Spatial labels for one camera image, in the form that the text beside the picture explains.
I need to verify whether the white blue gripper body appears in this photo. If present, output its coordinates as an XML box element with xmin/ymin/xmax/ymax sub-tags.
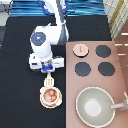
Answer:
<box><xmin>29</xmin><ymin>53</ymin><xmax>64</xmax><ymax>72</ymax></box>

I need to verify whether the cream slotted spatula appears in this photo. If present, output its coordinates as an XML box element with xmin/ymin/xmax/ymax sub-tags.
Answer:
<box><xmin>44</xmin><ymin>72</ymin><xmax>54</xmax><ymax>87</ymax></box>

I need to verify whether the small pink pot with food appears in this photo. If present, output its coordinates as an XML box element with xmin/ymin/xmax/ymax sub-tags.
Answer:
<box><xmin>41</xmin><ymin>86</ymin><xmax>62</xmax><ymax>107</ymax></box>

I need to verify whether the pink pot lid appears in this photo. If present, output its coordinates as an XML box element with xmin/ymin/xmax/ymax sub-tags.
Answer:
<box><xmin>73</xmin><ymin>44</ymin><xmax>89</xmax><ymax>57</ymax></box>

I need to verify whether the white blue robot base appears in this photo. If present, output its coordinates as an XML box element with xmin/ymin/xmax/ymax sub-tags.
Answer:
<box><xmin>42</xmin><ymin>0</ymin><xmax>68</xmax><ymax>16</ymax></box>

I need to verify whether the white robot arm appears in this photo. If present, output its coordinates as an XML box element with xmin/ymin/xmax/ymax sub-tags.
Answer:
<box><xmin>29</xmin><ymin>0</ymin><xmax>69</xmax><ymax>73</ymax></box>

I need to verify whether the cream round plate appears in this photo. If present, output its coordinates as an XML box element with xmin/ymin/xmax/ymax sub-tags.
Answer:
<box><xmin>39</xmin><ymin>86</ymin><xmax>63</xmax><ymax>109</ymax></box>

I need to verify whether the pink stove top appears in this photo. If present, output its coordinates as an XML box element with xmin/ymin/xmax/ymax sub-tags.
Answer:
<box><xmin>66</xmin><ymin>41</ymin><xmax>128</xmax><ymax>128</ymax></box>

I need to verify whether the black table mat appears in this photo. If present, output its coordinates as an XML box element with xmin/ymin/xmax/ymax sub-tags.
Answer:
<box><xmin>0</xmin><ymin>15</ymin><xmax>111</xmax><ymax>128</ymax></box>

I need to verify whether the black round burner rear right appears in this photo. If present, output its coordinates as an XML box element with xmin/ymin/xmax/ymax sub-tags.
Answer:
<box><xmin>96</xmin><ymin>45</ymin><xmax>111</xmax><ymax>58</ymax></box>

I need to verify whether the black round burner front right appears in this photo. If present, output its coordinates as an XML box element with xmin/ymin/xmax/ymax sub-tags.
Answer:
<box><xmin>98</xmin><ymin>62</ymin><xmax>115</xmax><ymax>76</ymax></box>

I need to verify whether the large grey frying pan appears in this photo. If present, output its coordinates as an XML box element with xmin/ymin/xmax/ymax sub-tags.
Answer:
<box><xmin>76</xmin><ymin>87</ymin><xmax>128</xmax><ymax>128</ymax></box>

